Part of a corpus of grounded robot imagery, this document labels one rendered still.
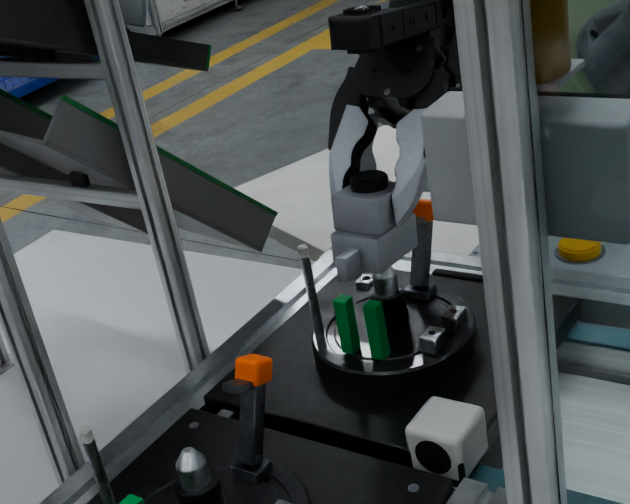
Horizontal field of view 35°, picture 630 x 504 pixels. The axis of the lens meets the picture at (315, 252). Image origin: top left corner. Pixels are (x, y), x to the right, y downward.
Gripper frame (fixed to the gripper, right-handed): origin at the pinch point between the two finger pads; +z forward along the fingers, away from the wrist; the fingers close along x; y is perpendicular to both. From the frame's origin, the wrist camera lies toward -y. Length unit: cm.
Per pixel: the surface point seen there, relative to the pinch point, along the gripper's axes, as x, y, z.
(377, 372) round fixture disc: -2.3, 3.6, 12.7
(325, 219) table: 34, 46, -8
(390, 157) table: 36, 62, -22
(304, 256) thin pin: 5.2, 0.8, 4.8
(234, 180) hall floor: 201, 230, -57
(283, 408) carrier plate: 4.2, 1.5, 17.2
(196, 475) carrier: -0.8, -14.2, 22.2
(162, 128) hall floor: 276, 262, -85
